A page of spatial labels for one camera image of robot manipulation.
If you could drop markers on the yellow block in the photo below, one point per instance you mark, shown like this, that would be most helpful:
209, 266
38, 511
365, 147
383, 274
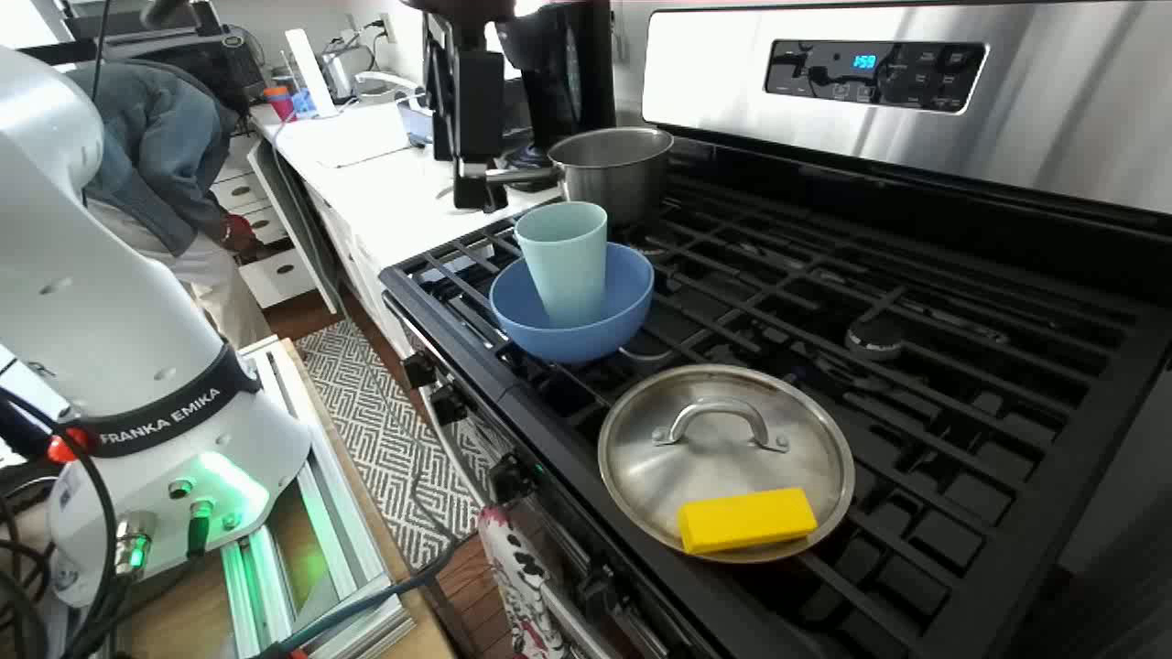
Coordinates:
745, 522

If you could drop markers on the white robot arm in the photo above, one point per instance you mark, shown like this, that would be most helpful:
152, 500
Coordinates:
187, 451

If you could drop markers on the stainless gas stove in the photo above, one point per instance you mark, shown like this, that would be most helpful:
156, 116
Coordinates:
943, 220

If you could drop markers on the blue bowl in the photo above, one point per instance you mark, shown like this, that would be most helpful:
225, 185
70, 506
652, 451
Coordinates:
628, 298

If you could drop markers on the light teal cup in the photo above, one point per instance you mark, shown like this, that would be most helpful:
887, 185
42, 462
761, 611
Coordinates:
567, 259

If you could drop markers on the steel saucepan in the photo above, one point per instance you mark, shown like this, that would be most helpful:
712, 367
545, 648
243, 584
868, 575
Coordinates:
616, 171

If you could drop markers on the patterned floor rug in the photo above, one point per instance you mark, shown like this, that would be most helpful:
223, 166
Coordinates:
405, 472

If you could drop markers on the black coffee maker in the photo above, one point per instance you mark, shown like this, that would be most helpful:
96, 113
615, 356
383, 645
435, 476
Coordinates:
567, 66

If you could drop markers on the person in grey jacket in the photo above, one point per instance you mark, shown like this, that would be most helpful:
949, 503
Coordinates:
164, 147

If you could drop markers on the dish towel on oven handle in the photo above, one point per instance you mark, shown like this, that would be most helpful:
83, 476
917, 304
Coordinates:
523, 579

